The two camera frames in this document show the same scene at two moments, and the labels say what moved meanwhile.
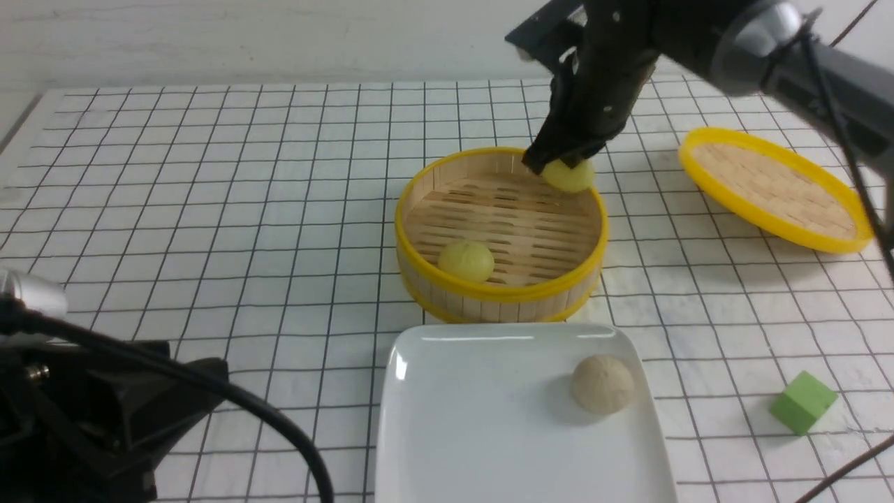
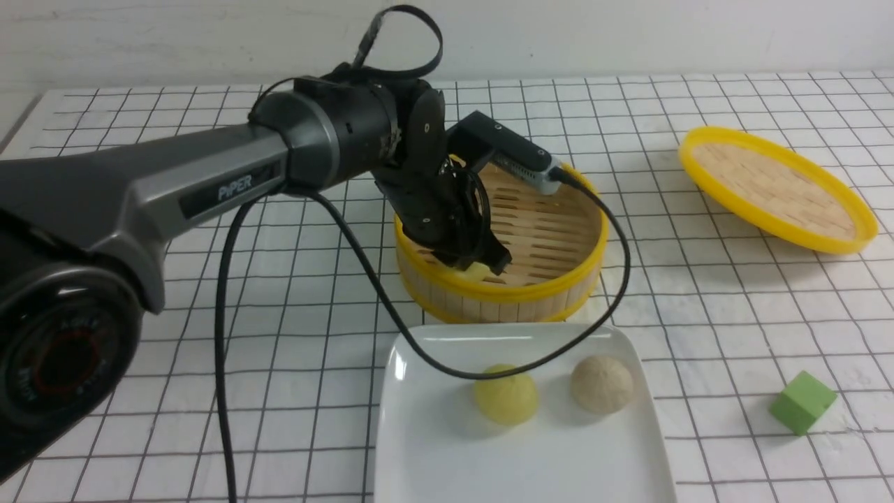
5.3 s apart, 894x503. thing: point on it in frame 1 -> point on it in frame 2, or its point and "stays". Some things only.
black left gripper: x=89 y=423 -> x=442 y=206
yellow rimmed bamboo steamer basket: x=479 y=239 stays
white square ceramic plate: x=487 y=413 stays
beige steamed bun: x=603 y=384 stays
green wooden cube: x=802 y=402 stays
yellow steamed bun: x=558 y=175 -> x=507 y=400
